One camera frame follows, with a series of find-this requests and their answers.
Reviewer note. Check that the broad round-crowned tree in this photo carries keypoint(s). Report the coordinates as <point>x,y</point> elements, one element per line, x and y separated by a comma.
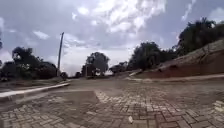
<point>97,61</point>

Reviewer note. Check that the grey brick paved road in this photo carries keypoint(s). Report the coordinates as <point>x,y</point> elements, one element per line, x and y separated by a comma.
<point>133,96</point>

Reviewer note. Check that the group of tall dark trees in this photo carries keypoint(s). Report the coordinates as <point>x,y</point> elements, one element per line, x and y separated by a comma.
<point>150,55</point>

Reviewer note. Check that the tall grey utility pole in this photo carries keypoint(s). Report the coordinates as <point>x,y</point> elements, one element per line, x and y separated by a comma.
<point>60,50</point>

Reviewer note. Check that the pale concrete kerb strip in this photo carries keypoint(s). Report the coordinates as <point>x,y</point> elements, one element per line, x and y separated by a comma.
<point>186,78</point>

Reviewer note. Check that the pale concrete kerb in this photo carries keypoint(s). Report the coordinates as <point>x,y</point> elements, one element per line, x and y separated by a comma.
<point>33,90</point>

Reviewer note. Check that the dirt and grass verge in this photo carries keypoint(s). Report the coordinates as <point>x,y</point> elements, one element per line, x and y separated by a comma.
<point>30,83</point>

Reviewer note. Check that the clump of dark trees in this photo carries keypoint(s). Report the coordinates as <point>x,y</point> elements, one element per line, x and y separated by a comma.
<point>26,66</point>

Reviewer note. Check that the bare earth embankment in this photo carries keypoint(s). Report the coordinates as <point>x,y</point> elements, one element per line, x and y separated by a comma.
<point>200,61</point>

